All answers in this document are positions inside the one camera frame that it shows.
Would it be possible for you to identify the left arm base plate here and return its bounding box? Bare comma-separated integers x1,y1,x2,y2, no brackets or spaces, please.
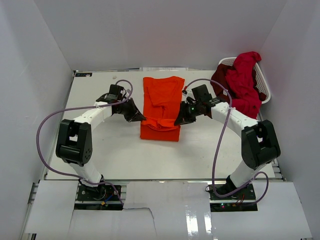
74,184,123,211

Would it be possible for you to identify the orange t shirt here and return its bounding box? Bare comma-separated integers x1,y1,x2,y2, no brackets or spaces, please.
140,76,185,142

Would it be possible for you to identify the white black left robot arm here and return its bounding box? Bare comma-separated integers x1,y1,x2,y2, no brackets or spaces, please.
55,84,146,200

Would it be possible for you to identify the maroon t shirt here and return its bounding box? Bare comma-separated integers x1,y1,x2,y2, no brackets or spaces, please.
211,64,266,101

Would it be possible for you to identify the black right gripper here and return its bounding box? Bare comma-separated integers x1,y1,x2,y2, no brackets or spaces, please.
174,101,202,126

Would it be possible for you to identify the white perforated laundry basket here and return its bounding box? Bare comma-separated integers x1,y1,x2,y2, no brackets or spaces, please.
218,57,271,104

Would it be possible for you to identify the printed paper sheet at wall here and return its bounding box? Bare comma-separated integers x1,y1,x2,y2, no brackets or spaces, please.
139,67,189,72

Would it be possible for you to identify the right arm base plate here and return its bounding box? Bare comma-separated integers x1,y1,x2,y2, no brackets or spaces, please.
205,183,258,213

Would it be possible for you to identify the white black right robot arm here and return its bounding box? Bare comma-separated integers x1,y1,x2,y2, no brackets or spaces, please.
174,84,281,200

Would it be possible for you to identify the pink magenta t shirt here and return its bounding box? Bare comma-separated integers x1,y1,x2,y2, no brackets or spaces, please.
225,51,262,119

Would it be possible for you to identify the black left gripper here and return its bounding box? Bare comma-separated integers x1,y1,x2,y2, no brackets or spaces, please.
115,97,146,123

